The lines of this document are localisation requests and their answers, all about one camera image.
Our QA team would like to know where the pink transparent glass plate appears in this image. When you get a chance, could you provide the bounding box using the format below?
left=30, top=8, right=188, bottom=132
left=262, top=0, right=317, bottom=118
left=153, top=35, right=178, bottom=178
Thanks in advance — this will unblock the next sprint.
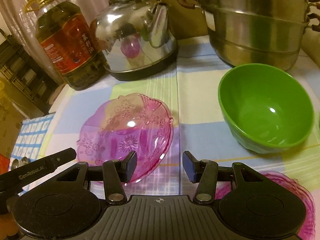
left=76, top=93, right=174, bottom=183

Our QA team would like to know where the green plastic bowl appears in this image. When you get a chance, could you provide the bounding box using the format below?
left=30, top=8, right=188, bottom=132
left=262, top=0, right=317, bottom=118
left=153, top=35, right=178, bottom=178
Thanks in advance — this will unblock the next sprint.
left=218, top=63, right=315, bottom=154

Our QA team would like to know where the checked pastel tablecloth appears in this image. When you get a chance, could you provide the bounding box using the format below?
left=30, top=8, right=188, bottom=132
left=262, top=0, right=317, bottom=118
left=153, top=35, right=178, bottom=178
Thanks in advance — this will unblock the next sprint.
left=38, top=37, right=319, bottom=200

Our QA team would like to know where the blue white patterned cloth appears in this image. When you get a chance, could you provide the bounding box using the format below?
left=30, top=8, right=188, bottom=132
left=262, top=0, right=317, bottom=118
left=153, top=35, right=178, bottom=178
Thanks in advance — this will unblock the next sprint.
left=9, top=113, right=55, bottom=170

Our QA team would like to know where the small metal knob lid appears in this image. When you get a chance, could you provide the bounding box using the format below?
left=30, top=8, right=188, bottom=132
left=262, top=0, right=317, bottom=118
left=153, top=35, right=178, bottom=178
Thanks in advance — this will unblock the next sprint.
left=11, top=157, right=31, bottom=170

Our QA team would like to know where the stainless steel kettle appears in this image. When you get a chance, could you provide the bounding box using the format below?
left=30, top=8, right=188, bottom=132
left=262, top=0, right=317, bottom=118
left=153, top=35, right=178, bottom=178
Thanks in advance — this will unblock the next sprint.
left=90, top=0, right=178, bottom=81

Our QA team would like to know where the dark wooden shelf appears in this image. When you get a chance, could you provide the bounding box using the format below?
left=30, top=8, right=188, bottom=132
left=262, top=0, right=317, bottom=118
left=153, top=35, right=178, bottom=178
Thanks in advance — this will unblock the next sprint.
left=1, top=30, right=58, bottom=114

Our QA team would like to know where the cooking oil bottle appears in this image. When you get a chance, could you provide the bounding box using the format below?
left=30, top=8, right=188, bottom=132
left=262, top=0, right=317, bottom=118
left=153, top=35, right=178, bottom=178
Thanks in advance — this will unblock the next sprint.
left=24, top=0, right=107, bottom=90

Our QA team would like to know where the stacked stainless steamer pot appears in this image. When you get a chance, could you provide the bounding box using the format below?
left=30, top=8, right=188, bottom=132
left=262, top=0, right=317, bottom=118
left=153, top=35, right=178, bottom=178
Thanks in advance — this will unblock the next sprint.
left=177, top=0, right=319, bottom=70

